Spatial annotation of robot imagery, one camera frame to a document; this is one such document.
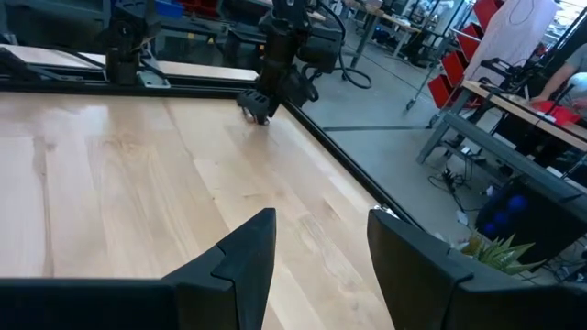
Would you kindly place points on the white round ball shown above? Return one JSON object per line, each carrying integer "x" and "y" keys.
{"x": 579, "y": 87}

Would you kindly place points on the wooden top grey desk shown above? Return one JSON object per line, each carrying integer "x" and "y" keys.
{"x": 504, "y": 151}

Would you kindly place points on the red box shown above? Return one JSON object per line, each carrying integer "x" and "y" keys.
{"x": 559, "y": 114}

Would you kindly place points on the black gantry stand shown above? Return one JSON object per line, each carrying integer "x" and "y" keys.
{"x": 568, "y": 36}

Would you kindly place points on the wooden top work table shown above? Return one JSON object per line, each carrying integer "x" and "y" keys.
{"x": 380, "y": 16}

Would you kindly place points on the blue storage bin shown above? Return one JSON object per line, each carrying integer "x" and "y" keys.
{"x": 169, "y": 8}

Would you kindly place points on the potted succulent plant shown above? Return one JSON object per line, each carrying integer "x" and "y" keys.
{"x": 500, "y": 254}

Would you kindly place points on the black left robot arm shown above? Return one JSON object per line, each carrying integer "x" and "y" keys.
{"x": 280, "y": 46}

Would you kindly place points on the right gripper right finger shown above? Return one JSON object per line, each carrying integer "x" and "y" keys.
{"x": 435, "y": 298}

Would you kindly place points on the black cabinet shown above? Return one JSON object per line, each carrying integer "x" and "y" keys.
{"x": 55, "y": 18}

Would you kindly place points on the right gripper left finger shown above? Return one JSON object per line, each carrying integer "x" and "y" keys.
{"x": 206, "y": 298}

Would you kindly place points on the white paper scrap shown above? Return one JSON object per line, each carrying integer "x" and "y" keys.
{"x": 462, "y": 217}

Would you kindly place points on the black desk equipment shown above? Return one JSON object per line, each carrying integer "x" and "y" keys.
{"x": 509, "y": 73}

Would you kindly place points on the person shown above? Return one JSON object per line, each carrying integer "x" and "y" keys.
{"x": 575, "y": 59}

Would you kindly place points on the silver black battery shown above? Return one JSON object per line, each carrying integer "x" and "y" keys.
{"x": 385, "y": 212}

